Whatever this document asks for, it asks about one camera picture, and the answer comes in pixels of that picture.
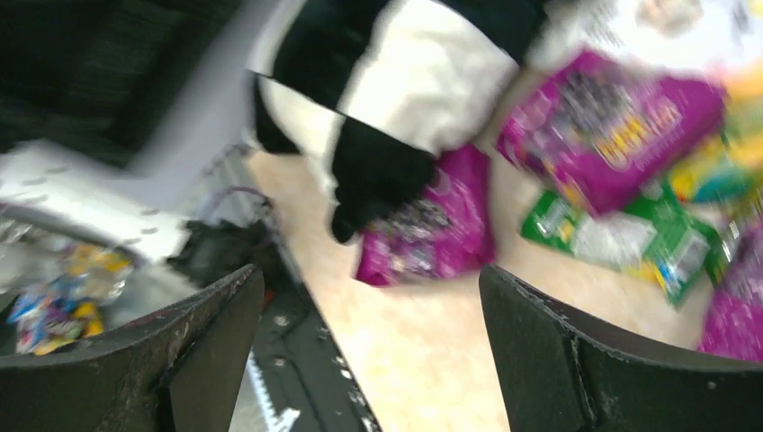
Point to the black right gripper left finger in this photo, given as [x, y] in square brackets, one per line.
[177, 369]

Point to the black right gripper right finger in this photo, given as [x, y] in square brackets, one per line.
[562, 369]

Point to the purple candy bag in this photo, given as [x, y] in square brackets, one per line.
[444, 233]
[599, 130]
[733, 322]

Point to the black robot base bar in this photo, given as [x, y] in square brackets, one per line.
[298, 377]

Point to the colourful candy bag pile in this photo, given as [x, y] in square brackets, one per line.
[61, 306]

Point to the green yellow candy bag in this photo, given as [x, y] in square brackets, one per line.
[730, 161]

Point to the black white checkered pillow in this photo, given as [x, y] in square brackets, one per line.
[371, 93]

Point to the yellow white printed cloth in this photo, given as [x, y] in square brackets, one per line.
[693, 37]

